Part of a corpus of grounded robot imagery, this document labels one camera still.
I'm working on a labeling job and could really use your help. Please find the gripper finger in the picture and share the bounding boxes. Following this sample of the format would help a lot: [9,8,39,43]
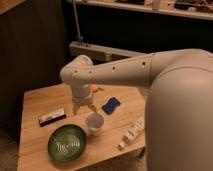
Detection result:
[88,104,98,114]
[73,104,79,115]

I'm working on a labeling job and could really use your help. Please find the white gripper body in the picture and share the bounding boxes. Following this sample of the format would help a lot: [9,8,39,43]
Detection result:
[71,85,93,107]

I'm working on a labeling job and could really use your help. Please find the white plastic bottle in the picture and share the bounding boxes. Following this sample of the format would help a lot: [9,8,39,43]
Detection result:
[118,117,145,150]

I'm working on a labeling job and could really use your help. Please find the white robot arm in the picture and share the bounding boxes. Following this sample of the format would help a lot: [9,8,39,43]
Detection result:
[60,49,213,171]

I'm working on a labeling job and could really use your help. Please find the green ceramic bowl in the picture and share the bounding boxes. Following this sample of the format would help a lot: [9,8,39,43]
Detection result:
[47,124,87,164]

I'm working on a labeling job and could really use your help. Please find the orange carrot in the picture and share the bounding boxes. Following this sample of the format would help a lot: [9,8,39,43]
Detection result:
[92,85,104,92]

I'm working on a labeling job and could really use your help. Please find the white plastic cup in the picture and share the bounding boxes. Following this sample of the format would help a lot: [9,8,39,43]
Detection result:
[85,113,104,136]

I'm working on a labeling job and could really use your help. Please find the blue sponge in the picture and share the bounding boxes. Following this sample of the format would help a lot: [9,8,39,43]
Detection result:
[102,97,121,114]

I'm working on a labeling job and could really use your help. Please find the red white snack box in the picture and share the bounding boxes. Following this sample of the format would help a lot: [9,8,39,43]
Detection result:
[38,108,66,127]

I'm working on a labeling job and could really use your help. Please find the wooden table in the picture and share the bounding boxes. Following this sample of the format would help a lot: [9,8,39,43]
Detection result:
[18,84,145,171]

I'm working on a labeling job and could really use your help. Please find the metal pole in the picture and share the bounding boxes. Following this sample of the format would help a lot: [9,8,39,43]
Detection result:
[72,0,83,46]

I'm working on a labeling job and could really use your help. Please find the upper white shelf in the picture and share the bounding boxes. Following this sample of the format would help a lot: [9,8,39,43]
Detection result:
[76,0,213,21]

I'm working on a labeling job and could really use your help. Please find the white shelf rail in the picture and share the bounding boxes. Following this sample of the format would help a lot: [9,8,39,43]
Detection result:
[69,41,141,62]

